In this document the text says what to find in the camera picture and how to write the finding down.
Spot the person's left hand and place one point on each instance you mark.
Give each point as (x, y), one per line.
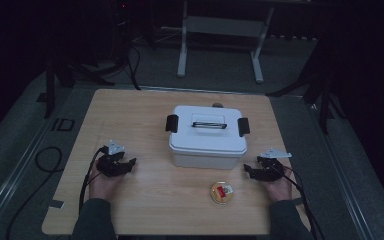
(101, 186)

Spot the person's right hand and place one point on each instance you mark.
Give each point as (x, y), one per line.
(280, 190)

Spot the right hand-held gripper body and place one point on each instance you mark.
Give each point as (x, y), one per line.
(271, 171)

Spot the metal floor rail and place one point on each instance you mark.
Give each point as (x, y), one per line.
(16, 166)
(213, 90)
(340, 166)

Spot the black metal stand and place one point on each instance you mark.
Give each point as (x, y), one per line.
(50, 93)
(323, 100)

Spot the white plastic storage box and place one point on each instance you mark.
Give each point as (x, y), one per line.
(203, 160)

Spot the white metal stand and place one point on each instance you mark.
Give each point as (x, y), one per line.
(225, 26)

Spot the round yellow food container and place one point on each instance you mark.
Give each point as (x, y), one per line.
(221, 192)

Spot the grey table grommet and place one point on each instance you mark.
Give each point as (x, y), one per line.
(217, 105)

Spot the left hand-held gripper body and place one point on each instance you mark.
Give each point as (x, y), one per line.
(111, 166)

